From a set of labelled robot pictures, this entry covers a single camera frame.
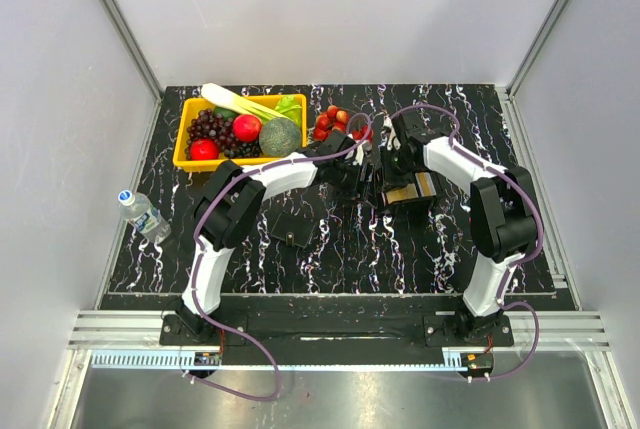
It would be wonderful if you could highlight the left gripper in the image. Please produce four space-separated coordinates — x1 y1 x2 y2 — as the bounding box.
329 161 377 208

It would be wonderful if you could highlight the black card box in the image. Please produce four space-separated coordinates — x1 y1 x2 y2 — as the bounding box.
374 169 442 214

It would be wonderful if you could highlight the black card holder wallet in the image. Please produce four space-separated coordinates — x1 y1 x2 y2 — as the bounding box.
270 213 315 248

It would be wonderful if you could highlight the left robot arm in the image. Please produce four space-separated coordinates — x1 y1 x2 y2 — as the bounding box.
175 132 371 344

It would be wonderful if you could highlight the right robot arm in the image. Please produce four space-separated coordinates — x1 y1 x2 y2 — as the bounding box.
378 116 542 345

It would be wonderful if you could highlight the red cherry bunch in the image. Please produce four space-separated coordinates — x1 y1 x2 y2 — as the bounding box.
311 105 374 143

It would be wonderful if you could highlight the green cantaloupe melon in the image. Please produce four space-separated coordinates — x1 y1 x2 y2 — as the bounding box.
259 118 302 157

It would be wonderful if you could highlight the green lettuce leaf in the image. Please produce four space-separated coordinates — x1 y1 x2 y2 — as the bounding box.
274 95 302 128

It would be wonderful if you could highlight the yellow plastic basket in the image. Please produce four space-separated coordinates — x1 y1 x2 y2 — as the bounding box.
173 93 308 172

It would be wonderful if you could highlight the red apple upper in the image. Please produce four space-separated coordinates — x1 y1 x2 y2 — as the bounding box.
232 114 262 143

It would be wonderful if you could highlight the red apple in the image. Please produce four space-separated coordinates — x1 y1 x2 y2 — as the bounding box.
232 114 262 143
189 139 219 161

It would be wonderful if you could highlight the green avocado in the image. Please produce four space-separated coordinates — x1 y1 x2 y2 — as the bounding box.
213 107 238 121

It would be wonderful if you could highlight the red apple lower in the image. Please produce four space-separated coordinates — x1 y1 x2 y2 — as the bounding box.
189 139 219 161

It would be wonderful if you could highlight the purple grape bunch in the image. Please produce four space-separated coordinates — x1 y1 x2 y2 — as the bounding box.
185 109 262 160

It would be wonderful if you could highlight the white green leek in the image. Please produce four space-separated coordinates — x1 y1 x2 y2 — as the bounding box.
200 83 282 121

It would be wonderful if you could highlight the plastic water bottle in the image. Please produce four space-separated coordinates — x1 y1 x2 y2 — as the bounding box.
118 190 171 244

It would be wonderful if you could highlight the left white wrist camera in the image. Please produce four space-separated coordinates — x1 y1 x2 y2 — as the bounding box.
345 133 372 164

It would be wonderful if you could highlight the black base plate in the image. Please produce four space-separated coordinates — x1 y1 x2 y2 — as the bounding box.
159 294 514 368

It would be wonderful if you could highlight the aluminium frame rail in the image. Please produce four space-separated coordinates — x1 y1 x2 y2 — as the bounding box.
70 311 611 352

